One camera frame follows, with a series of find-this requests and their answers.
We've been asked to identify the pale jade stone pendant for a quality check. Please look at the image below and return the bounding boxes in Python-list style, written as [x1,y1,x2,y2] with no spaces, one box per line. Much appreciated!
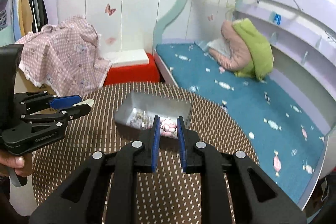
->
[73,98,95,107]

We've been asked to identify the person's left hand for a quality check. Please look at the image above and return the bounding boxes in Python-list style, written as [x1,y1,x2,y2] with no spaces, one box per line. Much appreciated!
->
[0,151,33,177]

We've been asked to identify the cardboard box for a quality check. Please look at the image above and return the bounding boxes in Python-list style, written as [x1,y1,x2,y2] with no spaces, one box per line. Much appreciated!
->
[14,70,56,94]

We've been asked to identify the pink checkered cloth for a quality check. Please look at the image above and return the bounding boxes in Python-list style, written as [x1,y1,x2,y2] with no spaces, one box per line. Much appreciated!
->
[17,15,112,97]

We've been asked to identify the brown polka dot tablecloth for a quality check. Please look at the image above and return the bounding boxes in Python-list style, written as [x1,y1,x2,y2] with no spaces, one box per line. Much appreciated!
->
[33,83,258,223]

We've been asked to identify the teal candy print mattress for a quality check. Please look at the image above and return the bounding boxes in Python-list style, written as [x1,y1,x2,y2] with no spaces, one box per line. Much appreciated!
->
[156,43,325,203]

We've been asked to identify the hanging clothes on rack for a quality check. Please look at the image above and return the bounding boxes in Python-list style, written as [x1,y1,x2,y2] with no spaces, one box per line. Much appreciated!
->
[11,0,49,42]

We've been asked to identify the grey metal tin box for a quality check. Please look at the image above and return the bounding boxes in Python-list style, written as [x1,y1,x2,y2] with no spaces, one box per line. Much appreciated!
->
[114,92,192,139]

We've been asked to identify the white board on ottoman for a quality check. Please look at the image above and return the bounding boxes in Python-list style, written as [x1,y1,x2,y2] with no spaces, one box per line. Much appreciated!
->
[102,50,149,68]

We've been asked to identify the red storage ottoman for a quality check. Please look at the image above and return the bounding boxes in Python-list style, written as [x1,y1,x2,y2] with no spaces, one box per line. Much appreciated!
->
[103,53,161,86]

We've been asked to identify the pink and green quilt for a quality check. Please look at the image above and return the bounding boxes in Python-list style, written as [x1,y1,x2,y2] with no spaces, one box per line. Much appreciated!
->
[209,18,274,81]

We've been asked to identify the white pillow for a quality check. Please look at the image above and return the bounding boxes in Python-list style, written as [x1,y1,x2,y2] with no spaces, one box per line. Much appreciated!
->
[207,37,231,57]

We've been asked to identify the small blue box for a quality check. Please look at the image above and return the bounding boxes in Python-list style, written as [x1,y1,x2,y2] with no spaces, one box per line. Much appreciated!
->
[271,13,282,26]

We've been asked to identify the silver chain necklace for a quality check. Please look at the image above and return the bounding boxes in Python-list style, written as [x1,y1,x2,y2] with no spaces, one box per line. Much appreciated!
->
[129,108,154,128]

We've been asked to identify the pink butterfly wall sticker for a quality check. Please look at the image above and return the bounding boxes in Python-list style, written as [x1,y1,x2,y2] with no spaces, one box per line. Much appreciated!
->
[104,3,117,16]

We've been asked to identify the lavender wall shelf unit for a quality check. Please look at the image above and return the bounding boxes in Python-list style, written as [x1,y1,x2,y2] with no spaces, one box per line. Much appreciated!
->
[234,0,335,133]

